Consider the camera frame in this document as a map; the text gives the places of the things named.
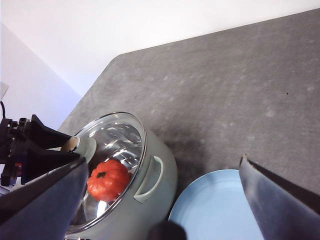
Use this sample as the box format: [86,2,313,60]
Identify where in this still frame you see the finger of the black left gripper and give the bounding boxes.
[26,114,74,150]
[21,145,81,185]

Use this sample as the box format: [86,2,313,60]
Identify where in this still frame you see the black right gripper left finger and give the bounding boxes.
[0,156,90,240]

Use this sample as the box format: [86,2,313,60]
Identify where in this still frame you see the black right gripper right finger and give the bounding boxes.
[239,153,320,240]

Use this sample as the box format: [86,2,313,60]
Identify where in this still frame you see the glass lid with green knob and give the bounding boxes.
[61,111,147,176]

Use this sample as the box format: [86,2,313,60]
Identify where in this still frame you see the small orange pumpkin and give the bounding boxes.
[86,159,132,202]

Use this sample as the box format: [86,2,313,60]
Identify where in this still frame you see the blue plate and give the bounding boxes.
[168,169,266,240]

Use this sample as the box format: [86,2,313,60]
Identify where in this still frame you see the pale green electric steamer pot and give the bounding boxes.
[64,117,179,240]

